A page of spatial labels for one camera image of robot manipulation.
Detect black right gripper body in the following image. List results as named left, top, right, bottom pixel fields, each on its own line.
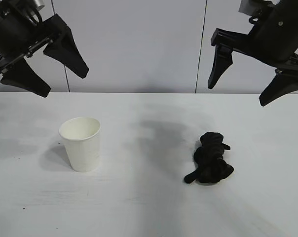
left=210, top=0, right=298, bottom=81

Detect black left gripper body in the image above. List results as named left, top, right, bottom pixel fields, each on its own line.
left=0, top=0, right=73, bottom=77

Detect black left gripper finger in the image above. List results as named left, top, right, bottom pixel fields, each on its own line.
left=42, top=27, right=90, bottom=80
left=0, top=58, right=52, bottom=98

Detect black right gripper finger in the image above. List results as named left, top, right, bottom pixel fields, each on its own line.
left=207, top=44, right=233, bottom=90
left=259, top=73, right=298, bottom=108

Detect white paper cup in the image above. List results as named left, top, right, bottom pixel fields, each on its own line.
left=59, top=117, right=102, bottom=173

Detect black cloth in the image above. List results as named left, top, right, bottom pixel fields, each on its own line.
left=184, top=132, right=236, bottom=185

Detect black right camera cable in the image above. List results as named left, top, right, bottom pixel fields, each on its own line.
left=248, top=14, right=260, bottom=26

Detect black camera cable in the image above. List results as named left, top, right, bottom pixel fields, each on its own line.
left=28, top=3, right=44, bottom=27
left=248, top=14, right=260, bottom=26

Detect black left camera cable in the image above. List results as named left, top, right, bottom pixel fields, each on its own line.
left=28, top=3, right=44, bottom=27

